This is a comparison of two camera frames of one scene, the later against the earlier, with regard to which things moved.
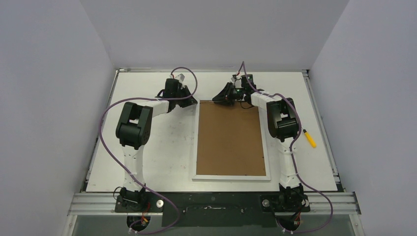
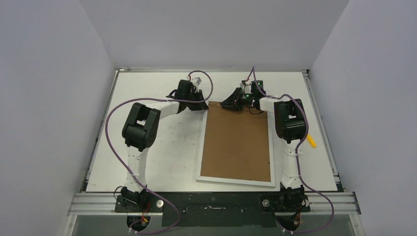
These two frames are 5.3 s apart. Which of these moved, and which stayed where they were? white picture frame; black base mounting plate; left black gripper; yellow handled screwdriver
Moved: left black gripper; white picture frame
Stayed: yellow handled screwdriver; black base mounting plate
